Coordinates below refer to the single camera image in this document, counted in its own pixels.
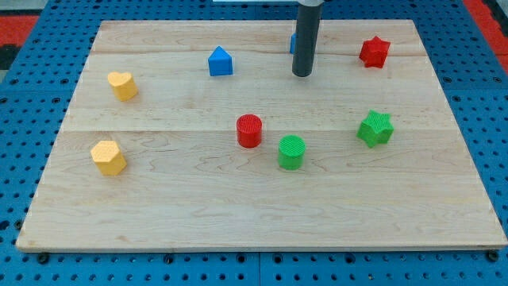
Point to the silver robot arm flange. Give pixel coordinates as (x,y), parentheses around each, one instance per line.
(311,3)

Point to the yellow heart block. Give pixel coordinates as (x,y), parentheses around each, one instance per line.
(123,85)

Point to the yellow hexagon block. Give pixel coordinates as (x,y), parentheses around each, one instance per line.
(108,158)

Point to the red cylinder block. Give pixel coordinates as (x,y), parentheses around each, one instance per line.
(249,130)

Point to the green cylinder block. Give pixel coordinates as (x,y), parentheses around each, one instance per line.
(291,152)

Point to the light wooden board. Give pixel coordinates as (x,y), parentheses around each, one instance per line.
(190,187)

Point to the blue block behind rod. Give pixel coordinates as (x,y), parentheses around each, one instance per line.
(292,43)

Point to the green star block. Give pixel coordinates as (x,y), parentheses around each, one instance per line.
(375,129)

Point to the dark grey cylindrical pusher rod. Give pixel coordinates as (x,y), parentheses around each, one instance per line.
(307,27)

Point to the red star block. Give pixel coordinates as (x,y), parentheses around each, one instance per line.
(374,52)

